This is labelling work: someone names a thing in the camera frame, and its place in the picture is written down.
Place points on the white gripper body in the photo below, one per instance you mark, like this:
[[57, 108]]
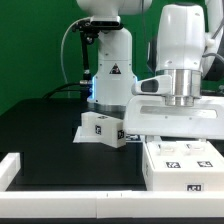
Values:
[[149, 116]]

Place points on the white panel with knob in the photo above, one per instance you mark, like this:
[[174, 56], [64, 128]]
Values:
[[164, 155]]

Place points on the white cabinet block with markers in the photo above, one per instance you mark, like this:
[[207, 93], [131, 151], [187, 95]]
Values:
[[95, 123]]

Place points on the white cabinet body box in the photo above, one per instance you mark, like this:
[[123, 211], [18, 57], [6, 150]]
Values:
[[183, 179]]

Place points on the white cabinet door panel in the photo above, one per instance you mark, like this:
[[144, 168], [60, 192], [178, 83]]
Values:
[[198, 155]]

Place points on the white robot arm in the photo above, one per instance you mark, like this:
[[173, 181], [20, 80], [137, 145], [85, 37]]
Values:
[[183, 53]]

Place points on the white marker sheet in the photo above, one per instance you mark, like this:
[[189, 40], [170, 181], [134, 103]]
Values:
[[80, 136]]

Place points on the white U-shaped table fence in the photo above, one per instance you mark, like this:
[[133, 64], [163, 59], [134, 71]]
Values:
[[101, 204]]

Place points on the black camera on stand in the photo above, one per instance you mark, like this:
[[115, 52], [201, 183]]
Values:
[[89, 29]]

